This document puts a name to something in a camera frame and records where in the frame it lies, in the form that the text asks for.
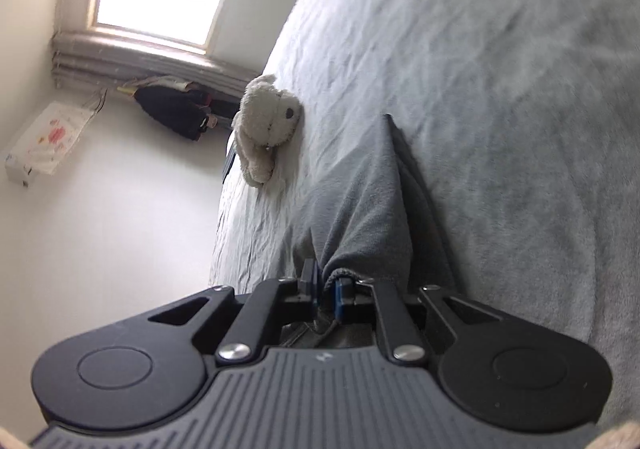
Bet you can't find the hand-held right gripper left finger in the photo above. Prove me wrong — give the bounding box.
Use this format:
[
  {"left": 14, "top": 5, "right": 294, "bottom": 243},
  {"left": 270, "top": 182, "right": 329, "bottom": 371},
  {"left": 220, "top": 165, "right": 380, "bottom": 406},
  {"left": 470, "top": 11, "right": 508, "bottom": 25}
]
[{"left": 147, "top": 259, "right": 321, "bottom": 365}]

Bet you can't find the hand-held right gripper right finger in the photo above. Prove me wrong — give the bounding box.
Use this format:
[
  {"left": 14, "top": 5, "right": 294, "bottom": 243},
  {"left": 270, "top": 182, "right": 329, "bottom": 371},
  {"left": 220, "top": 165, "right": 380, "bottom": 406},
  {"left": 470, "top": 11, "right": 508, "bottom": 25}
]
[{"left": 334, "top": 276, "right": 501, "bottom": 365}]

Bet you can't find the grey shirt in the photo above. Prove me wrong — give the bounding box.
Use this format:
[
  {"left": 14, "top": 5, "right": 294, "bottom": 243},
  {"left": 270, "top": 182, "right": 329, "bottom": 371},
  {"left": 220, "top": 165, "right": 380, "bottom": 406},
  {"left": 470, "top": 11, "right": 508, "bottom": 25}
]
[{"left": 285, "top": 113, "right": 468, "bottom": 350}]

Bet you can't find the dark tablet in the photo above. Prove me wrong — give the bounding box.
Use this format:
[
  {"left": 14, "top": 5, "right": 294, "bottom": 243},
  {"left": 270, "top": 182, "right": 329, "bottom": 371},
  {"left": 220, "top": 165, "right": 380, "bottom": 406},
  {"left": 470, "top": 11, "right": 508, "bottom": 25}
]
[{"left": 221, "top": 136, "right": 238, "bottom": 180}]

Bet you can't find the white plush dog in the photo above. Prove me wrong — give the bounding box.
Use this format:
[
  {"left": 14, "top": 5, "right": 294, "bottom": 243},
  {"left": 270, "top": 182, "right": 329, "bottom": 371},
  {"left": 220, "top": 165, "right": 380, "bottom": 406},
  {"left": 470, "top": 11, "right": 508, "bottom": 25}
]
[{"left": 231, "top": 74, "right": 303, "bottom": 188}]

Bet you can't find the hanging dark jacket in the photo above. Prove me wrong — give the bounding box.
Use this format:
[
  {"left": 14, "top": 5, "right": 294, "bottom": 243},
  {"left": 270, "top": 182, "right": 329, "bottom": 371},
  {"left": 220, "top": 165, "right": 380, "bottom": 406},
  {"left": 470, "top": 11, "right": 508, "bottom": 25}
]
[{"left": 132, "top": 84, "right": 236, "bottom": 142}]

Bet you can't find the grey star-print curtain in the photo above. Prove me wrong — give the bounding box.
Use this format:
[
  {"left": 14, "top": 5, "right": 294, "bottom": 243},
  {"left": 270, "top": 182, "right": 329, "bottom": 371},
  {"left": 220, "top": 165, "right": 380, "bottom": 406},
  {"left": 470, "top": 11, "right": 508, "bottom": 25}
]
[{"left": 50, "top": 26, "right": 258, "bottom": 100}]

